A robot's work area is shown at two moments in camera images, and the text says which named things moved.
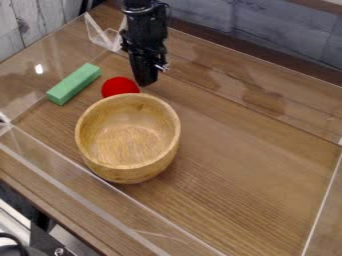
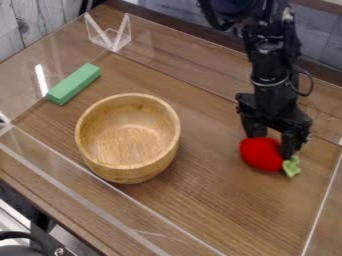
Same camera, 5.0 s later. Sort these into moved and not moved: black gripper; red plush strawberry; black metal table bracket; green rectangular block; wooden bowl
Moved: black gripper; red plush strawberry
Not moved: green rectangular block; wooden bowl; black metal table bracket
